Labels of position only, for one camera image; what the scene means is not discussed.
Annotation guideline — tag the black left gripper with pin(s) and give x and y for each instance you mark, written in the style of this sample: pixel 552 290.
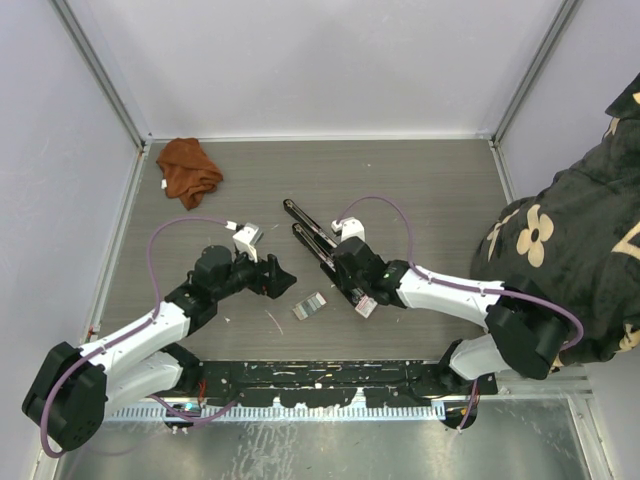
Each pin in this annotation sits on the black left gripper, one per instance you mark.
pixel 276 281

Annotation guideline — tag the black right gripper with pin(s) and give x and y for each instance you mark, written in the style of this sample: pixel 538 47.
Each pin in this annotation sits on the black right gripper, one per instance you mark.
pixel 341 270

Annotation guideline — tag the red white staple box sleeve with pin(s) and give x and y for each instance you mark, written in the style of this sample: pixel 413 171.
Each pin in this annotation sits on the red white staple box sleeve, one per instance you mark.
pixel 365 306

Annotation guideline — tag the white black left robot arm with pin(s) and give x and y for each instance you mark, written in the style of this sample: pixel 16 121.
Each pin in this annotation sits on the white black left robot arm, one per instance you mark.
pixel 76 388

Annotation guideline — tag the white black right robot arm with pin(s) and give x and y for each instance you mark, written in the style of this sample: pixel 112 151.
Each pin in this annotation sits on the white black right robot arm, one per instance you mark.
pixel 523 333

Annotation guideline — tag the orange-brown cloth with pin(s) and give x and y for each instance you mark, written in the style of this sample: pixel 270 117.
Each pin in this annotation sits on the orange-brown cloth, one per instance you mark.
pixel 188 171

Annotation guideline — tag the black floral fleece garment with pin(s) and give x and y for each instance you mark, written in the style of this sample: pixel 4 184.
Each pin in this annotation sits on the black floral fleece garment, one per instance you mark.
pixel 578 240

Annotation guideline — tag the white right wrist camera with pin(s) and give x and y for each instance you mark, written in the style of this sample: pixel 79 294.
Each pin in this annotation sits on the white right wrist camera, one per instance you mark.
pixel 348 228

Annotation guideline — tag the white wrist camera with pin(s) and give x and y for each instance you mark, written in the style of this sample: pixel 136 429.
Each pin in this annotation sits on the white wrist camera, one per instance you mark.
pixel 348 228
pixel 246 238

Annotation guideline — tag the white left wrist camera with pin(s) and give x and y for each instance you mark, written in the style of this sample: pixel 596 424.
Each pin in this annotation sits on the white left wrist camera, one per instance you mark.
pixel 246 238

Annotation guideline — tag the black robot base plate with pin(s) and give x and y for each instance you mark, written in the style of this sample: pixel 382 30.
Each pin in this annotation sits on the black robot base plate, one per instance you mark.
pixel 315 384

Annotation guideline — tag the perforated cable duct strip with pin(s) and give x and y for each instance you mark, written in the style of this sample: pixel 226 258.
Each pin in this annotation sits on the perforated cable duct strip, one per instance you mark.
pixel 356 411

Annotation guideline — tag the aluminium front rail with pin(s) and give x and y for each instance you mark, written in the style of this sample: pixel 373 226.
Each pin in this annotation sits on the aluminium front rail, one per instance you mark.
pixel 566 381

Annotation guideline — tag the aluminium frame post right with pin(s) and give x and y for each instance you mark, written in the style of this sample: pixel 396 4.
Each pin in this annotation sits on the aluminium frame post right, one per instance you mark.
pixel 559 23

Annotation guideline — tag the aluminium frame post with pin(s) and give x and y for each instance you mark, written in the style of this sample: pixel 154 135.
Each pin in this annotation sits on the aluminium frame post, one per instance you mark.
pixel 97 68
pixel 559 23

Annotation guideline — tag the aluminium frame post left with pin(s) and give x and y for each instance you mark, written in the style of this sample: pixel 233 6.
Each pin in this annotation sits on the aluminium frame post left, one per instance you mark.
pixel 97 68

